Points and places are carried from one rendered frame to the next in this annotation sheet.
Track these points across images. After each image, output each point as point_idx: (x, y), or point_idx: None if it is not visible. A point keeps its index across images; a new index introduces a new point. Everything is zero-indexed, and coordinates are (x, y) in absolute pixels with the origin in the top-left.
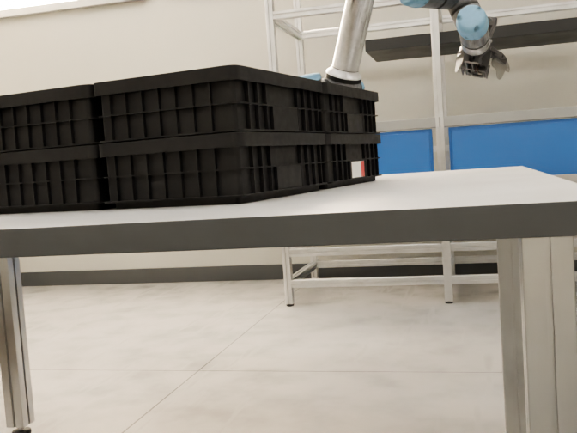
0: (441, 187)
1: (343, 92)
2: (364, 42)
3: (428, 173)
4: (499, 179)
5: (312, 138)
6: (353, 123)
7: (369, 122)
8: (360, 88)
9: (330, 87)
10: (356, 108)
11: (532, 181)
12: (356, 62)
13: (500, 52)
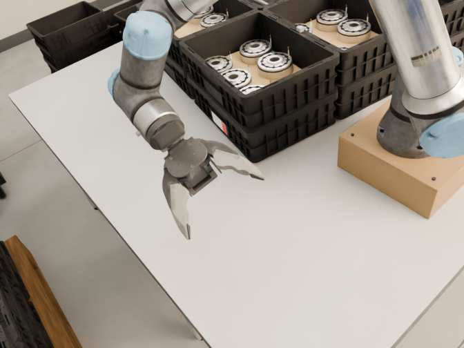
0: (105, 114)
1: (193, 60)
2: (400, 57)
3: (341, 276)
4: (100, 152)
5: (175, 66)
6: (210, 90)
7: (235, 110)
8: (424, 126)
9: (181, 47)
10: (218, 85)
11: (67, 140)
12: (403, 81)
13: (163, 181)
